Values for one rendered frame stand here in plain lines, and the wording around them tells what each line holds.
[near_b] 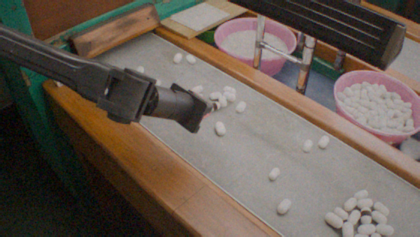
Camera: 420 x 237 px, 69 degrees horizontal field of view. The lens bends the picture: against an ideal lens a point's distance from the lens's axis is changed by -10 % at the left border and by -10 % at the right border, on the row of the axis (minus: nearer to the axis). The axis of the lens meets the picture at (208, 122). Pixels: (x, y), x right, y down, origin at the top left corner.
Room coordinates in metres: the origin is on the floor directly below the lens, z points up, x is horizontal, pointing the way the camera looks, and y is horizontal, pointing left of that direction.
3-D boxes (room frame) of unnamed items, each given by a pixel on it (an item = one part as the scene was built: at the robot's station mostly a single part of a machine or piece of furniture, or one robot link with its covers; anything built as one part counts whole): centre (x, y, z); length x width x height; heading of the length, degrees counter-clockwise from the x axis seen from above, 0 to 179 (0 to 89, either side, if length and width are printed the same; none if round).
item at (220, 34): (0.96, -0.15, 0.72); 0.27 x 0.27 x 0.10
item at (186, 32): (1.12, 0.00, 0.77); 0.33 x 0.15 x 0.01; 135
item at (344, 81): (0.66, -0.47, 0.72); 0.27 x 0.27 x 0.10
